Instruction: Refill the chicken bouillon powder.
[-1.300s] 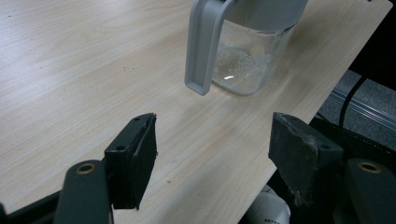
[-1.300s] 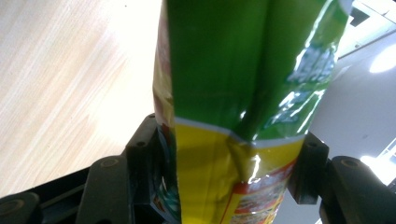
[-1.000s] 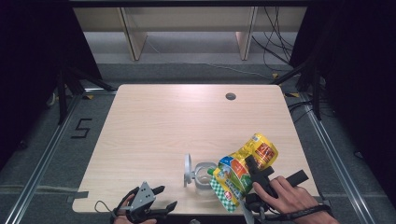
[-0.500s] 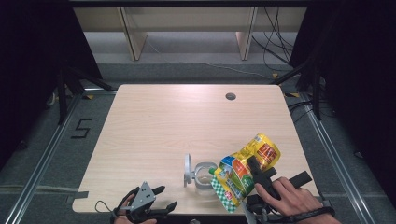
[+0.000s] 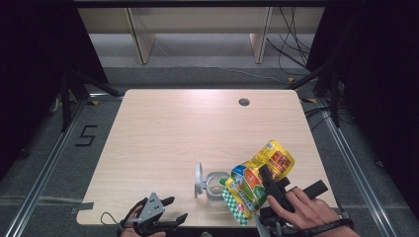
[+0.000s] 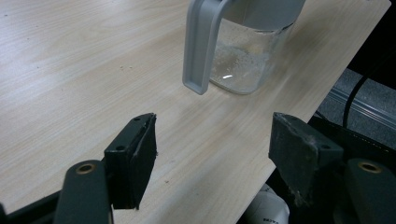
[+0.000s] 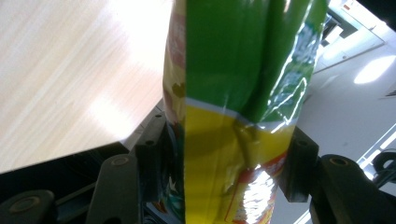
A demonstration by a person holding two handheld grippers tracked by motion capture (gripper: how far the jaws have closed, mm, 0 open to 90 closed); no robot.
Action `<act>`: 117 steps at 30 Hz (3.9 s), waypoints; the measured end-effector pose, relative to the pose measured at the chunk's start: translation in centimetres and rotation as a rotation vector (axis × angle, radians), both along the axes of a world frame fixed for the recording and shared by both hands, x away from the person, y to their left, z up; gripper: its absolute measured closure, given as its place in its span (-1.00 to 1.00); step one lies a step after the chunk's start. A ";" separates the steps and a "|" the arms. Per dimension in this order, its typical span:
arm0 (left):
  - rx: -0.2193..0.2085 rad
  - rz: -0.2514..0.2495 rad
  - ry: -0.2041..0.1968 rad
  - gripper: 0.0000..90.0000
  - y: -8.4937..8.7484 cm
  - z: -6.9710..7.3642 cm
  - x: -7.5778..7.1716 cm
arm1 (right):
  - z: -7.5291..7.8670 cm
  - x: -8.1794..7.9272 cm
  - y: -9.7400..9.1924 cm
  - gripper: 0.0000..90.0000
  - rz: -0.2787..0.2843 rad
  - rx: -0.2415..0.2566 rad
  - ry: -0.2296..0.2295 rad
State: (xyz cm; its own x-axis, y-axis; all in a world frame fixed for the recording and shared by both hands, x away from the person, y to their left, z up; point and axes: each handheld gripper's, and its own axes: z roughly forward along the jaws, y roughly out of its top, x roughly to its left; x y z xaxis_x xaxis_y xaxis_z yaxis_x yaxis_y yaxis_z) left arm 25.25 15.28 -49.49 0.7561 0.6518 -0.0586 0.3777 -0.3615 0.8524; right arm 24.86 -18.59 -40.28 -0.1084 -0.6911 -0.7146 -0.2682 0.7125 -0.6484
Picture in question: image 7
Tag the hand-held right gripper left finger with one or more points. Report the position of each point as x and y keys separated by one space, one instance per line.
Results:
x=151 y=161

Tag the yellow green spout pouch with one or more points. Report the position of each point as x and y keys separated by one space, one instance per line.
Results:
x=236 y=109

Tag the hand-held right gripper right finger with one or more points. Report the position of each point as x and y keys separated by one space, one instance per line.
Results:
x=300 y=168

